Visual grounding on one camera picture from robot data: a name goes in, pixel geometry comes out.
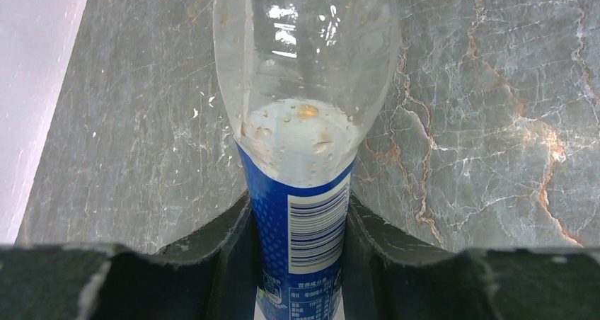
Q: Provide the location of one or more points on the blue label bottle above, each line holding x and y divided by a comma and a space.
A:
302, 82

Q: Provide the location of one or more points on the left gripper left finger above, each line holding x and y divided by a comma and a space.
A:
208, 274

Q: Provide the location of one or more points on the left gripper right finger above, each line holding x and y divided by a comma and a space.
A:
389, 274

